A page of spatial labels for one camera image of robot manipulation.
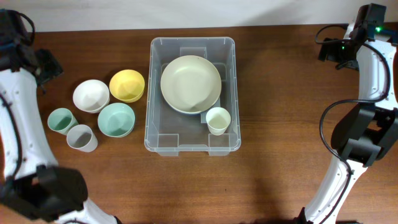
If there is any cream cup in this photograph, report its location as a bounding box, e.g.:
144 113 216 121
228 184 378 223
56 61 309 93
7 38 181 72
205 107 231 136

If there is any cream bowl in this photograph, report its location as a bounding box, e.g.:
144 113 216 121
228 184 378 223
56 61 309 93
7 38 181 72
160 55 221 114
160 80 221 112

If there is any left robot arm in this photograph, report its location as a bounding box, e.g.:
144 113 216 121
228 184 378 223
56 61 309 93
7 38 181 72
1 9 120 223

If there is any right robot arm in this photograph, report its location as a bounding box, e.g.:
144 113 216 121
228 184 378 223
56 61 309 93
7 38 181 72
294 3 397 223

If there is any white small bowl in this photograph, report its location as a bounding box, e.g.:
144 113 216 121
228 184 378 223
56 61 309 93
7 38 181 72
72 80 110 113

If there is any mint green cup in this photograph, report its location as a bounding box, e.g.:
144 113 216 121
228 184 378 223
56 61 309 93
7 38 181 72
47 108 78 135

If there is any grey cup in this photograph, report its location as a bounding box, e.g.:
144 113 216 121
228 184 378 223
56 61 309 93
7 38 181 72
67 124 98 152

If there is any yellow small bowl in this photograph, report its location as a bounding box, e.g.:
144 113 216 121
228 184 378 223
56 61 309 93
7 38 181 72
109 70 146 103

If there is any mint green small bowl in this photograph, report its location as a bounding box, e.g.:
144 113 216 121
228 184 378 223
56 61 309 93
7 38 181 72
98 103 136 138

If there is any clear plastic storage bin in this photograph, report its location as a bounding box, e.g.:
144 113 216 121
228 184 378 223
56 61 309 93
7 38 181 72
144 37 241 156

